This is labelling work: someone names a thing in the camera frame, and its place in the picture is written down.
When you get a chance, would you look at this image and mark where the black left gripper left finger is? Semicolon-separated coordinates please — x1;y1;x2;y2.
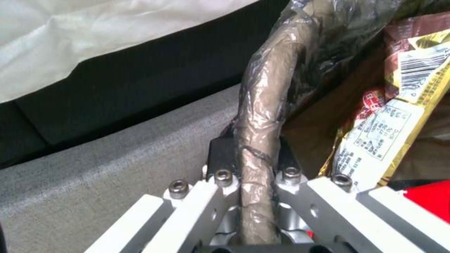
84;138;243;253

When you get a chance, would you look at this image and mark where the white bed sheet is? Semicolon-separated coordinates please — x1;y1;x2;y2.
0;0;293;103

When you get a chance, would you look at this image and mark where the dark bed base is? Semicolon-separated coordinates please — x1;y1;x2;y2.
0;25;284;169

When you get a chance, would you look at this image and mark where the clear plastic bin liner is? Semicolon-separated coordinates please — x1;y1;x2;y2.
230;0;450;248

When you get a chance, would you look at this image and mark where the gold white snack wrapper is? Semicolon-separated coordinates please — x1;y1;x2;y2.
318;87;450;190

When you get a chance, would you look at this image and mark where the red package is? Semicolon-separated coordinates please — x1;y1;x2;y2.
395;179;450;211

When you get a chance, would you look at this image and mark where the brown gold barcode wrapper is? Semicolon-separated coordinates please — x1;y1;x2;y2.
381;13;450;105

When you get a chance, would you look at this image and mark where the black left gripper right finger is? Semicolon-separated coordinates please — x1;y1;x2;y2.
272;137;450;253

